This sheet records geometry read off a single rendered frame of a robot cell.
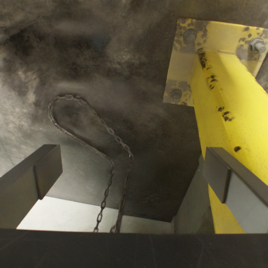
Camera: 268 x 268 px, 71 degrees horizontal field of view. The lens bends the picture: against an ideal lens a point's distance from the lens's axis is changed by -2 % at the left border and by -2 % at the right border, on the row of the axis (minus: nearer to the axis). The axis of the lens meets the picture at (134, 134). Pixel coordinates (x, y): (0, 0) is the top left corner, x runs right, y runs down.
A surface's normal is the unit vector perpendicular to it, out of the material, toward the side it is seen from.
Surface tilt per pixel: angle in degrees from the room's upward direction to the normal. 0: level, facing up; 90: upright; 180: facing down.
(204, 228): 0
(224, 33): 0
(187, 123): 0
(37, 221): 90
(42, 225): 90
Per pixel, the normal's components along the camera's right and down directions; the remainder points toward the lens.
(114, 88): -0.14, 0.64
